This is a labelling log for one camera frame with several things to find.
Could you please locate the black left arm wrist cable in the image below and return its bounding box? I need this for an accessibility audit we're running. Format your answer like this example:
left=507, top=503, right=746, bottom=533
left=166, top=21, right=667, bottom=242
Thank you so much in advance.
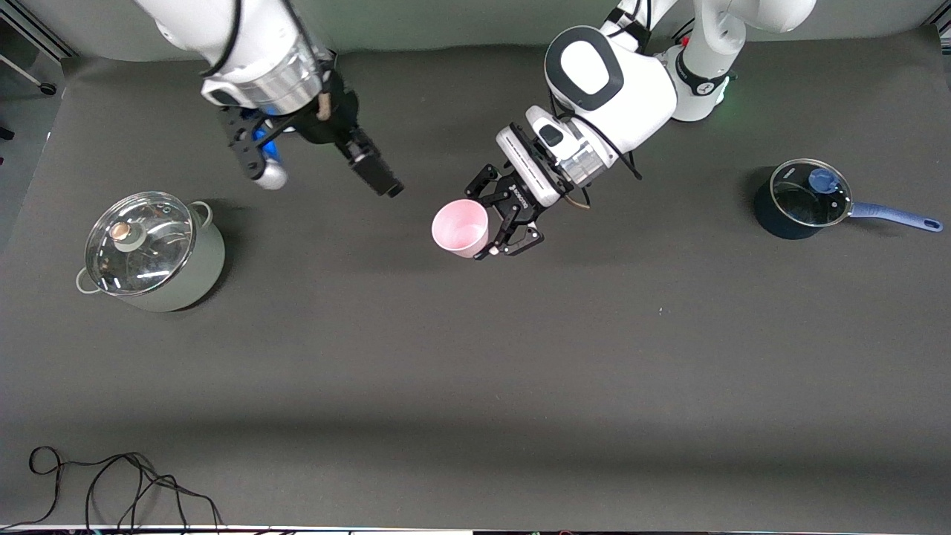
left=548, top=0, right=655, bottom=210

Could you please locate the dark blue saucepan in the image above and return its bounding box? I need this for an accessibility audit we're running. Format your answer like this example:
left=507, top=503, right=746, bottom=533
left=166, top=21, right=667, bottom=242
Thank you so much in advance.
left=753, top=158, right=944, bottom=241

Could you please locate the glass lid with blue knob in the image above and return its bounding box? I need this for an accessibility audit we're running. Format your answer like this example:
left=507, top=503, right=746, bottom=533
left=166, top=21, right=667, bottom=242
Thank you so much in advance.
left=770, top=158, right=852, bottom=227

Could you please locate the thin black tangled cable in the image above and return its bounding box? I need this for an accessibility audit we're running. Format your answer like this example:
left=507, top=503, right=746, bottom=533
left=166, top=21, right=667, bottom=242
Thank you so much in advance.
left=0, top=446, right=224, bottom=532

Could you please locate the black arm wrist cable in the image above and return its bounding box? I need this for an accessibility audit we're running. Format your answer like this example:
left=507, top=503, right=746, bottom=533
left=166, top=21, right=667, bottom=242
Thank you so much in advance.
left=548, top=0, right=655, bottom=210
left=201, top=0, right=247, bottom=79

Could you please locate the grey-green cooking pot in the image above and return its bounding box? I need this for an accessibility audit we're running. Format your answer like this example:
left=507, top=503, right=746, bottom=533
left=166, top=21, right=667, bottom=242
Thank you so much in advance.
left=75, top=200, right=226, bottom=313

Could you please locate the pink plastic cup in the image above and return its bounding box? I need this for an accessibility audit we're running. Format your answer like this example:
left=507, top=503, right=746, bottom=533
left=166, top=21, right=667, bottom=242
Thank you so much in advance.
left=432, top=199, right=490, bottom=259

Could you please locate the black right arm wrist cable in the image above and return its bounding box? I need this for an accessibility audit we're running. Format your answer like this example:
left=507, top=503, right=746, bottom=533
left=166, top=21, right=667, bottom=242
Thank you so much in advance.
left=201, top=0, right=247, bottom=79

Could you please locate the glass lid with beige knob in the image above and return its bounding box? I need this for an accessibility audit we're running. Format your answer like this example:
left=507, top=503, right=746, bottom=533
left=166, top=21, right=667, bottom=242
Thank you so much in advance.
left=85, top=192, right=195, bottom=296

